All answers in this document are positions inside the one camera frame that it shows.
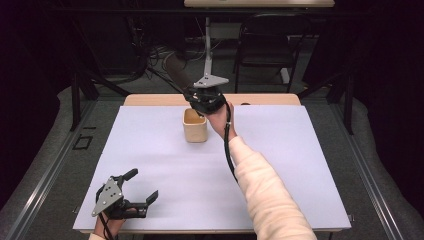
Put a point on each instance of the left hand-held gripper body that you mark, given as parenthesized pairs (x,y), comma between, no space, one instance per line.
(109,195)

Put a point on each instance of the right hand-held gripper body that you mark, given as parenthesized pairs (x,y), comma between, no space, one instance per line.
(208,98)

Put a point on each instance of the beige square cup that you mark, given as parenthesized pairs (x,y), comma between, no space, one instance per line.
(195,133)

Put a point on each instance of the person's right hand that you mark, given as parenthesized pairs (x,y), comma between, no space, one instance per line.
(220,123)

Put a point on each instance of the person's left hand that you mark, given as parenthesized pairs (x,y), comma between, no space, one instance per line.
(112,226)

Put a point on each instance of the white table mat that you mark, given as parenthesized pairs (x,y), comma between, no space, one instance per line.
(166,186)

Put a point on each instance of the desk with white legs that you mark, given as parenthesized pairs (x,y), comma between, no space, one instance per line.
(208,50)

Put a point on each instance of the light wooden table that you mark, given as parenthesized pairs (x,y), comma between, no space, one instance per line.
(266,99)

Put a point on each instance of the black folding chair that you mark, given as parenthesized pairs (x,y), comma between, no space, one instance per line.
(263,50)

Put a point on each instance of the black metal stand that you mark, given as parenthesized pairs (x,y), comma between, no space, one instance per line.
(75,100)
(348,106)

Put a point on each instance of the black horizontal bar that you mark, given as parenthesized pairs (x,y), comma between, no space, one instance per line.
(133,11)

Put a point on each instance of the dark curtain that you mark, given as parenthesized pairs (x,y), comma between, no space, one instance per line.
(393,83)
(26,83)

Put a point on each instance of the aluminium rail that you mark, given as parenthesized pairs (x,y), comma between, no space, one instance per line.
(366,173)
(50,173)

